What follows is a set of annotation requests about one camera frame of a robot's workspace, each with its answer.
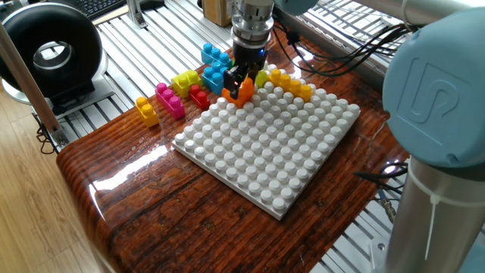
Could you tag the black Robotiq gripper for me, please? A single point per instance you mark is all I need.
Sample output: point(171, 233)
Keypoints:
point(248, 57)

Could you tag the orange four-stud block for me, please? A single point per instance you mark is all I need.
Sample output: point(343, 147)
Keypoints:
point(246, 93)

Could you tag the lime single-stud small block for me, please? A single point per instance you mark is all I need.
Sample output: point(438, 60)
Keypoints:
point(261, 79)

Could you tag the yellow four-stud long block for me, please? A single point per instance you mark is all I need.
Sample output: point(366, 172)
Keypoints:
point(291, 86)

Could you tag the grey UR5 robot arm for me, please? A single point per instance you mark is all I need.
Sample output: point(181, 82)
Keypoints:
point(435, 113)

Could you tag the blue four-stud square block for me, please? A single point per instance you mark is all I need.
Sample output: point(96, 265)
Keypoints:
point(214, 81)

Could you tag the blue three-stud long block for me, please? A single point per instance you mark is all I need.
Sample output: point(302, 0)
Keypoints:
point(214, 55)

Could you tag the red two-stud block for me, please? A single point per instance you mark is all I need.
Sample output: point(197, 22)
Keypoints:
point(201, 98)

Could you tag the lime curved two-stud block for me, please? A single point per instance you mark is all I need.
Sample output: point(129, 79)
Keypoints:
point(185, 85)

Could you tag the labelled cardboard box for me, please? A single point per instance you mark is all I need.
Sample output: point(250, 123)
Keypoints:
point(218, 11)

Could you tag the pink three-stud block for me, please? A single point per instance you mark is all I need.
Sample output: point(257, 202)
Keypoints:
point(170, 102)

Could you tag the white studded baseplate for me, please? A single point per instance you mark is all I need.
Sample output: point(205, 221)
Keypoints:
point(269, 151)

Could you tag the yellow two-stud block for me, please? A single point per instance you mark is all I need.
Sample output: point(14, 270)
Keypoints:
point(148, 113)

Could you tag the black keyboard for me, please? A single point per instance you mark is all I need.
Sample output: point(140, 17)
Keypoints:
point(98, 7)

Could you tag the glossy wood-grain board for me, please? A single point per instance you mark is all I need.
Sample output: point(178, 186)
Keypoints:
point(170, 227)

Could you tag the white zip tie on tube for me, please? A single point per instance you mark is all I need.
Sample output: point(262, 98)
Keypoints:
point(433, 201)

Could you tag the upright aluminium bracket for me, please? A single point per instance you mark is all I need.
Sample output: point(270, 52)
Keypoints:
point(134, 15)

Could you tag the slanted aluminium profile post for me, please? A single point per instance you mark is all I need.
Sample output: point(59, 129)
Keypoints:
point(34, 95)

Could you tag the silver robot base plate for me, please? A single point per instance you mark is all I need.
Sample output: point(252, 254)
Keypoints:
point(379, 254)

